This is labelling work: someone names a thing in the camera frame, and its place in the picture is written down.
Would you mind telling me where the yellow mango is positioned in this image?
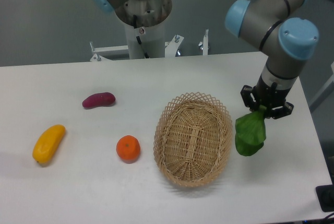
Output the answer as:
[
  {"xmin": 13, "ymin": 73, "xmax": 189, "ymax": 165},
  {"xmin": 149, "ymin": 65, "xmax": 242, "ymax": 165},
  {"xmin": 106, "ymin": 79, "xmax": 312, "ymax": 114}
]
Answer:
[{"xmin": 32, "ymin": 124, "xmax": 66, "ymax": 165}]

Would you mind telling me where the green bok choy vegetable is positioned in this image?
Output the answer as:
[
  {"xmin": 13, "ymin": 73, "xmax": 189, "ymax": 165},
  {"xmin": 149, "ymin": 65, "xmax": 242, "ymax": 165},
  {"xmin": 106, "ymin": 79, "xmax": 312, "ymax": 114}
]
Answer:
[{"xmin": 235, "ymin": 106, "xmax": 266, "ymax": 157}]

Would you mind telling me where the purple sweet potato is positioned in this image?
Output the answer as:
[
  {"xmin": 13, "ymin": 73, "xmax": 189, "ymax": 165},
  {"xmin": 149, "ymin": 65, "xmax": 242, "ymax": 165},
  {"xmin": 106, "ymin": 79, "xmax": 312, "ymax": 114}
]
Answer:
[{"xmin": 82, "ymin": 92, "xmax": 116, "ymax": 109}]

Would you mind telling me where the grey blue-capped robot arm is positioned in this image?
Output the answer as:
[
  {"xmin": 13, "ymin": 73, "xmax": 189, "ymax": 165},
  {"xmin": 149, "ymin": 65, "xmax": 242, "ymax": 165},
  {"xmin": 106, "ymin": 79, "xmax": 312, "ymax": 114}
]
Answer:
[{"xmin": 93, "ymin": 0, "xmax": 319, "ymax": 119}]

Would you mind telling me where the black cable on pedestal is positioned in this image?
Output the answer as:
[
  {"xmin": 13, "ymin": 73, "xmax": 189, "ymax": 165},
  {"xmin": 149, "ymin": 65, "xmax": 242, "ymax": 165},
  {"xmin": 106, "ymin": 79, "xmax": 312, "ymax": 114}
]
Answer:
[{"xmin": 133, "ymin": 15, "xmax": 151, "ymax": 59}]

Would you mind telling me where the woven wicker basket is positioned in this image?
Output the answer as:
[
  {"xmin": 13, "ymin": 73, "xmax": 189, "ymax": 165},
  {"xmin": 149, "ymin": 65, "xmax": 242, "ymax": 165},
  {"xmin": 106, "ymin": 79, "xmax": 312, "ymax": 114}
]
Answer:
[{"xmin": 153, "ymin": 92, "xmax": 233, "ymax": 187}]

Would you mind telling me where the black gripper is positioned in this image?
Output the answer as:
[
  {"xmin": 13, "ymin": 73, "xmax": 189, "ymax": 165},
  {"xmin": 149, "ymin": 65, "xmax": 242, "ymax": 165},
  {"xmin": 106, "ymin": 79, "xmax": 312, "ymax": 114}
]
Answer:
[{"xmin": 240, "ymin": 76, "xmax": 294, "ymax": 119}]

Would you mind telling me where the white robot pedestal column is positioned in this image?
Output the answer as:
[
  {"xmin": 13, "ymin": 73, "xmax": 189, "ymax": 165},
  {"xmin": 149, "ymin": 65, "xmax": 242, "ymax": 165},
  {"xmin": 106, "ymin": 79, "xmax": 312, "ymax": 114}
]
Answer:
[{"xmin": 115, "ymin": 0, "xmax": 172, "ymax": 60}]

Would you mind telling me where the white metal mounting frame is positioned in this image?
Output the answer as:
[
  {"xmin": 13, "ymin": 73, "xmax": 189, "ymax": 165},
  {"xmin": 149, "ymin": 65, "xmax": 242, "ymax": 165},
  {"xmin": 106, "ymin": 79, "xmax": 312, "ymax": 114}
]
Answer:
[{"xmin": 89, "ymin": 29, "xmax": 210, "ymax": 62}]

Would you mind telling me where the black device at table edge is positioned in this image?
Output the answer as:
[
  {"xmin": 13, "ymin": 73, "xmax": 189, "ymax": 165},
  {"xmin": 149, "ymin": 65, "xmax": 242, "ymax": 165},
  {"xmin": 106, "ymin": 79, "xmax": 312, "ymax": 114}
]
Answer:
[{"xmin": 315, "ymin": 184, "xmax": 333, "ymax": 213}]

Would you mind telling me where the orange tangerine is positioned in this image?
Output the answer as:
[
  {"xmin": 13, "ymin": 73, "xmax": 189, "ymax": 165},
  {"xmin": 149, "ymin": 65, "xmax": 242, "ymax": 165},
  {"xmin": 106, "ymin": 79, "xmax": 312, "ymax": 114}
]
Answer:
[{"xmin": 116, "ymin": 135, "xmax": 141, "ymax": 163}]

